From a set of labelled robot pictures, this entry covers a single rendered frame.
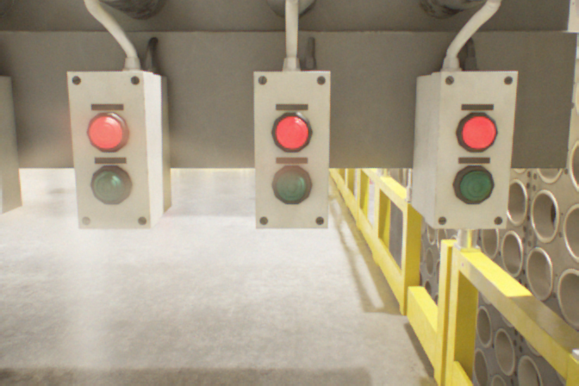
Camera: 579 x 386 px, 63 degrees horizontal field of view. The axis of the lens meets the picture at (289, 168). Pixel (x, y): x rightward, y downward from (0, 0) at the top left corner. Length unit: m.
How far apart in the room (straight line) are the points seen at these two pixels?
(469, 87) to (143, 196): 0.32
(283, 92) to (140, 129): 0.14
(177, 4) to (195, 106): 0.12
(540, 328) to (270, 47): 0.59
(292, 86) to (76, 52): 0.26
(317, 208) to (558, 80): 0.31
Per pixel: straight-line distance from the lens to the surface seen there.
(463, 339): 1.25
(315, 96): 0.44
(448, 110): 0.47
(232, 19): 0.57
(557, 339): 0.84
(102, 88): 0.48
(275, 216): 0.46
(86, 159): 0.49
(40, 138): 0.60
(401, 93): 0.55
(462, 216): 0.49
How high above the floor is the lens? 0.75
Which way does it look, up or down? 9 degrees down
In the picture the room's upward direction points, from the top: straight up
